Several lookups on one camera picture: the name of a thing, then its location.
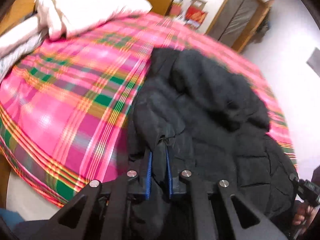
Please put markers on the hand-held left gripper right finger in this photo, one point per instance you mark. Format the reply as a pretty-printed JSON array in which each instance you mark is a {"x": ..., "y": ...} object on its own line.
[{"x": 170, "y": 177}]

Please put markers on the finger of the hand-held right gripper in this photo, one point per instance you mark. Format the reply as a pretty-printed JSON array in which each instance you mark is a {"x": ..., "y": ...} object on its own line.
[{"x": 295, "y": 181}]

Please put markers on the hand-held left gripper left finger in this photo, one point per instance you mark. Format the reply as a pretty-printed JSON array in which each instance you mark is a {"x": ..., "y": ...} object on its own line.
[{"x": 149, "y": 175}]

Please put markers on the black hooded puffer jacket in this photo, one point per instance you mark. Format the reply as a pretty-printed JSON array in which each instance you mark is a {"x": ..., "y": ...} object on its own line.
[{"x": 212, "y": 105}]

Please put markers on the person's right hand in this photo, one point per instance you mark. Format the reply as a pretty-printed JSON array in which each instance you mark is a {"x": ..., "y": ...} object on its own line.
[{"x": 301, "y": 216}]

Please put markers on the pink plaid bed sheet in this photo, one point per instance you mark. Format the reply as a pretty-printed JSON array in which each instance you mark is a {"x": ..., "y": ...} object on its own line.
[{"x": 62, "y": 105}]

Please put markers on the hanging dark bags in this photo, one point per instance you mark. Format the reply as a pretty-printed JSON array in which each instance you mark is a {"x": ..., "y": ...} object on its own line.
[{"x": 263, "y": 30}]

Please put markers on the red gift box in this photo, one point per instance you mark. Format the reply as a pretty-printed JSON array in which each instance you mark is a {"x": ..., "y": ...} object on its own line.
[{"x": 196, "y": 12}]

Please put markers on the wooden door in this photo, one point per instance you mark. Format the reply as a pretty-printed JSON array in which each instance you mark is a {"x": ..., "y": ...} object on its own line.
[{"x": 237, "y": 15}]

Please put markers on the white folded duvet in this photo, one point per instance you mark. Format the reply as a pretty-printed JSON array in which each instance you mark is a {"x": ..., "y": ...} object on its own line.
[{"x": 87, "y": 7}]

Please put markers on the paw print pillowcase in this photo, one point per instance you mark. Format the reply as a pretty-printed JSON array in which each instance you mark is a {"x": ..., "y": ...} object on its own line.
[{"x": 6, "y": 66}]

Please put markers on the white pillow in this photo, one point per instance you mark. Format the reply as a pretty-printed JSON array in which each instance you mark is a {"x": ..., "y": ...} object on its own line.
[{"x": 20, "y": 42}]

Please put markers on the grey wall panel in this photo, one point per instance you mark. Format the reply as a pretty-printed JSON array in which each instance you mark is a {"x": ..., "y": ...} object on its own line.
[{"x": 314, "y": 62}]

